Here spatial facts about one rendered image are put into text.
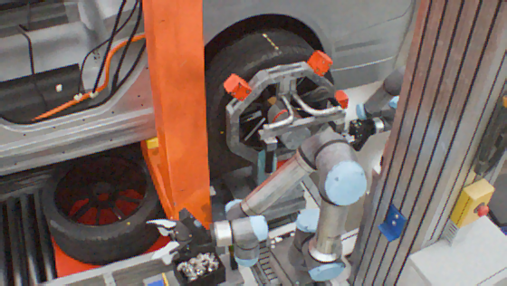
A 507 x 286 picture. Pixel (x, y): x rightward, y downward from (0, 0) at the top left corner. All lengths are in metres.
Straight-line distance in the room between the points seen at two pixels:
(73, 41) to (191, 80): 1.47
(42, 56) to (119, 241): 1.20
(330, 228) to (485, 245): 0.49
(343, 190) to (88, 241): 1.45
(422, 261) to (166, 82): 0.99
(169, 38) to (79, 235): 1.23
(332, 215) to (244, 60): 1.04
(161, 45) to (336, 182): 0.69
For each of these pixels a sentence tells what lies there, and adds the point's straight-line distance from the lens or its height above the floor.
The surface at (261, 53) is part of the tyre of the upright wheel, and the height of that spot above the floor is 1.17.
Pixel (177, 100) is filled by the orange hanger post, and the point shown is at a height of 1.35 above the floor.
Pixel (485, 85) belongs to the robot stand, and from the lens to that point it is 1.18.
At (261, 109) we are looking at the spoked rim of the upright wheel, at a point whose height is 0.85.
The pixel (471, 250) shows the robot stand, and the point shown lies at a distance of 1.64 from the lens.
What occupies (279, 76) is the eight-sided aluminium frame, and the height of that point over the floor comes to 1.11.
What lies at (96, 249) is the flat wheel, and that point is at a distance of 2.57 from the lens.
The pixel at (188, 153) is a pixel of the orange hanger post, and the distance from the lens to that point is 1.96.
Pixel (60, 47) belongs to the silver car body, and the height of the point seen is 0.91.
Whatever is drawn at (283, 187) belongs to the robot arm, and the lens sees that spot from 1.59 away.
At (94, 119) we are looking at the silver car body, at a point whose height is 0.93.
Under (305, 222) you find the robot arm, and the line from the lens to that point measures 1.81.
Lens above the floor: 2.44
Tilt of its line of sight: 42 degrees down
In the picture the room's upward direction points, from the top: 2 degrees clockwise
